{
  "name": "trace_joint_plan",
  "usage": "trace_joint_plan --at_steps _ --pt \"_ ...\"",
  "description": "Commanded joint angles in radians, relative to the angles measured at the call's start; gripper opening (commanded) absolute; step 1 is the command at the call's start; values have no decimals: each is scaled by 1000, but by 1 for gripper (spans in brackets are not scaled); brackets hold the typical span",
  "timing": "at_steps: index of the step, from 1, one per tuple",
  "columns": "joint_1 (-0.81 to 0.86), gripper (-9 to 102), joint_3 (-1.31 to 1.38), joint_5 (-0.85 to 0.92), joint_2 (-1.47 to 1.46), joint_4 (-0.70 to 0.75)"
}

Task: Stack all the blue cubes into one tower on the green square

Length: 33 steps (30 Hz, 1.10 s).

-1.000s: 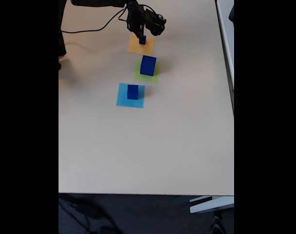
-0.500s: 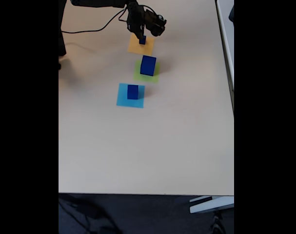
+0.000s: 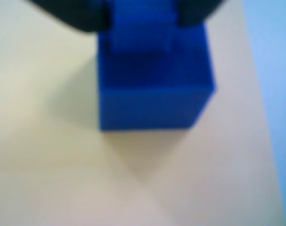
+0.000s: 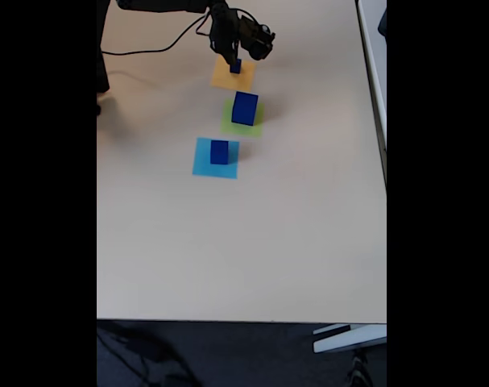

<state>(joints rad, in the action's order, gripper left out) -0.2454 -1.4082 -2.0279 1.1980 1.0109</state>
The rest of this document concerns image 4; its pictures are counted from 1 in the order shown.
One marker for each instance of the white neighbouring table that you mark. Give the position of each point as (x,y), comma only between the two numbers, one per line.
(375,72)

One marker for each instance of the green paper square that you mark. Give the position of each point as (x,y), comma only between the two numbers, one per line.
(254,130)

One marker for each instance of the medium blue cube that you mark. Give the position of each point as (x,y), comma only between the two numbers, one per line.
(219,153)

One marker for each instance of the light blue paper square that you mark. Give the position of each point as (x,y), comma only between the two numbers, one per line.
(201,165)

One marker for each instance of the white table foot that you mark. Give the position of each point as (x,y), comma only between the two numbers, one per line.
(349,338)

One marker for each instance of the dark blue object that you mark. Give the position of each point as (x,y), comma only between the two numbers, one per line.
(383,22)

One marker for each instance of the large blue cube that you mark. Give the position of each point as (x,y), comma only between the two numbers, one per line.
(244,111)

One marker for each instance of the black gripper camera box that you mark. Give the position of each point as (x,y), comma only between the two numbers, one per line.
(258,38)

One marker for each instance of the small blue cube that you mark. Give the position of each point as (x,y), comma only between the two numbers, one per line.
(236,69)

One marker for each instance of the orange paper square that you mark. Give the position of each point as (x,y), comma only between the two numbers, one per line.
(222,78)

